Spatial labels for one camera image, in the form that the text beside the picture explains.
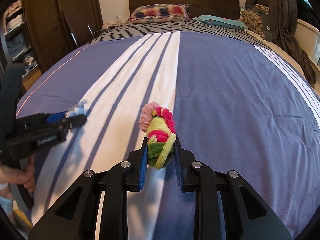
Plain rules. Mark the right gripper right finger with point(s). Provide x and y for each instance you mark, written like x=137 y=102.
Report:
x=226 y=206

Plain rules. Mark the left hand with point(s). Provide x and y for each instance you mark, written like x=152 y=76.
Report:
x=19 y=177

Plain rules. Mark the brown curtain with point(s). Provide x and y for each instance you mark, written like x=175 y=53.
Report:
x=284 y=18

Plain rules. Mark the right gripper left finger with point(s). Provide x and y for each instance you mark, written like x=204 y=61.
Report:
x=95 y=197

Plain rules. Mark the teal pillow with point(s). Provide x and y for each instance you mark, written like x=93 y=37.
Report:
x=221 y=22

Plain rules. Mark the patterned brown cushion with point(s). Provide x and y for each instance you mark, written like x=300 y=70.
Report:
x=257 y=19

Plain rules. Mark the dark wooden headboard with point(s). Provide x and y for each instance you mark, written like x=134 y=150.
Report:
x=222 y=8

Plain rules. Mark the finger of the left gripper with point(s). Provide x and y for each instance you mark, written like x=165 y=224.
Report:
x=58 y=122
x=38 y=120

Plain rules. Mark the dark wooden chair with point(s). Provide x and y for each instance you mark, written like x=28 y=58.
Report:
x=78 y=26

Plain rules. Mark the colourful chenille scrunchie toy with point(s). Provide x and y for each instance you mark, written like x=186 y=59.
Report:
x=158 y=125

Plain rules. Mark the plaid red blue pillow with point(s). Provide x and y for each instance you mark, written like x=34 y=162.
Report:
x=163 y=12

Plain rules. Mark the black white patterned sheet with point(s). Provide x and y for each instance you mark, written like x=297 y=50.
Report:
x=141 y=29

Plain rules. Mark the white storage box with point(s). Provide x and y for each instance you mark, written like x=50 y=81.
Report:
x=308 y=38

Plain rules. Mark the dark wooden wardrobe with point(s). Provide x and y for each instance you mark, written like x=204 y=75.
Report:
x=45 y=29

